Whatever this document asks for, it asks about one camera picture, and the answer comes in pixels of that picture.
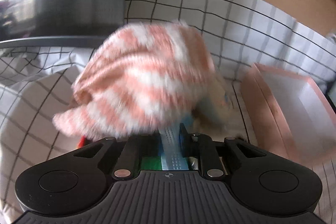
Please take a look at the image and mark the pink storage box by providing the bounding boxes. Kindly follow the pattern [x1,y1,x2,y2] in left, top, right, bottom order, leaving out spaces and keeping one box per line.
[240,63,335,166]

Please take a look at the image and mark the light blue face mask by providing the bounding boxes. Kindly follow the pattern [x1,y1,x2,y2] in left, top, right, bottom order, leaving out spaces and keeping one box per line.
[159,124,189,170]

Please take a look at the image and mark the pink white striped knit hat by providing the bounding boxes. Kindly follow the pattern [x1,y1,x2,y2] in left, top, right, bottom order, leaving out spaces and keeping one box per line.
[53,22,215,140]

